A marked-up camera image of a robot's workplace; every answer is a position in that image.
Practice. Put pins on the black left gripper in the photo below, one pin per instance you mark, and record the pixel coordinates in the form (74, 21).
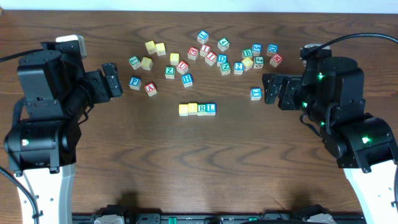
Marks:
(101, 86)

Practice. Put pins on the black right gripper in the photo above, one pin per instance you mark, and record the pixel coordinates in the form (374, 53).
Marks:
(286, 92)

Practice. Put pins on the blue L block front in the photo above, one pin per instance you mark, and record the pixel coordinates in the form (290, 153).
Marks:
(210, 109)

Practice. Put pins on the blue l block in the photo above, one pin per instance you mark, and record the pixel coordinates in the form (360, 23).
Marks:
(210, 109)
(202, 37)

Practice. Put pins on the yellow C block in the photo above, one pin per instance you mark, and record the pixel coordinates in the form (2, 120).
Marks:
(183, 109)

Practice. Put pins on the green R block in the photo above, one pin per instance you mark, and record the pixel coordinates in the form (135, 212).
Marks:
(201, 110)

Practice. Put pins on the yellow O block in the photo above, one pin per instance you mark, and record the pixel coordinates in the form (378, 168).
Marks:
(192, 108)

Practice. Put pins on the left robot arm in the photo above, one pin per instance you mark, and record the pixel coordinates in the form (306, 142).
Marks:
(41, 145)

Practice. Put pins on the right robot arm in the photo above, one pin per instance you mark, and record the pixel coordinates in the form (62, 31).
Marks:
(330, 94)

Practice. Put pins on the red M block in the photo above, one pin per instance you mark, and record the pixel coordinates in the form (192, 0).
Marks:
(276, 60)

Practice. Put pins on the blue F block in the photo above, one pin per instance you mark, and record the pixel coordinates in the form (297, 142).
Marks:
(256, 93)

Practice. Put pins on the blue P block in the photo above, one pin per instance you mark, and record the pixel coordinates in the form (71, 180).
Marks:
(135, 83)

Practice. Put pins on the green block right cluster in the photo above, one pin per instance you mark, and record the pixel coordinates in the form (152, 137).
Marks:
(258, 62)

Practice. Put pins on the green 7 block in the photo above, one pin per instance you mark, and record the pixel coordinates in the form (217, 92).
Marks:
(135, 62)

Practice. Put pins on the blue block far right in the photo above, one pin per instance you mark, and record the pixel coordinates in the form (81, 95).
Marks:
(272, 50)

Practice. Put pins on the yellow block right cluster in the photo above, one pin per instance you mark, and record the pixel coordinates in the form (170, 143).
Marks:
(247, 63)

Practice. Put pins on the blue S block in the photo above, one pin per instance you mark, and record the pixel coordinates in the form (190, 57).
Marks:
(256, 49)

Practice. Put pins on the red A block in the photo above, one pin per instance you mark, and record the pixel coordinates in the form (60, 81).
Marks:
(151, 89)

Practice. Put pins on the yellow s block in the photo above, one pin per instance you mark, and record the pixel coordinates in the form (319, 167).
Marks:
(146, 63)
(160, 49)

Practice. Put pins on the blue 2 block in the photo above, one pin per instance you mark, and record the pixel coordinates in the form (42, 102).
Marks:
(238, 68)

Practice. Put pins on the green B block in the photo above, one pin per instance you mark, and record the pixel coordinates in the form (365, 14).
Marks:
(247, 53)

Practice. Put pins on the green N block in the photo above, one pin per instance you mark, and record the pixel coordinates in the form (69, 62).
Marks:
(225, 68)

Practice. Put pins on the yellow W block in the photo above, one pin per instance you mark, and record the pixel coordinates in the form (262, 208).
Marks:
(150, 46)

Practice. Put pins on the blue D block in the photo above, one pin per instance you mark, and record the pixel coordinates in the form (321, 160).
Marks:
(222, 58)

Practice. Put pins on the green Z block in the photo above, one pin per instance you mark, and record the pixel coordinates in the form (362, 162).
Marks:
(169, 72)

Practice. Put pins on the yellow S block back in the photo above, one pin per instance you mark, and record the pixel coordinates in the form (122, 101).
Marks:
(160, 49)

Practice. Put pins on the green 4 block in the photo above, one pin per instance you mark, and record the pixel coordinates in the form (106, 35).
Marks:
(223, 44)

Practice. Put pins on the yellow Q block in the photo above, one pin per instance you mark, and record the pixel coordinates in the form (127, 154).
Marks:
(174, 58)

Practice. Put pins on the red I block front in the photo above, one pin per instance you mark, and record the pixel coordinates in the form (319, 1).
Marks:
(211, 58)

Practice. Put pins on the red i block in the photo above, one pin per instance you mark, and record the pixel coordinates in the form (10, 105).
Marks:
(211, 58)
(204, 50)

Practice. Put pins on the red U block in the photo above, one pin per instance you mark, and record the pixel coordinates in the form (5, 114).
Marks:
(182, 67)

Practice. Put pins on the blue H block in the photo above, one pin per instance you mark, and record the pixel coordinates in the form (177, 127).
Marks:
(187, 80)

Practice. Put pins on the red I block back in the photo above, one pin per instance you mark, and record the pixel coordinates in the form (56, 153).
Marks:
(204, 50)

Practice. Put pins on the blue L block back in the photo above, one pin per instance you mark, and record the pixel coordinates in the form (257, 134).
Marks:
(202, 37)

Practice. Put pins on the red E block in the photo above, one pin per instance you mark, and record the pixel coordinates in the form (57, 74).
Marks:
(193, 53)

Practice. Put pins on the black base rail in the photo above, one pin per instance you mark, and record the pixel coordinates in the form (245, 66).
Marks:
(148, 218)

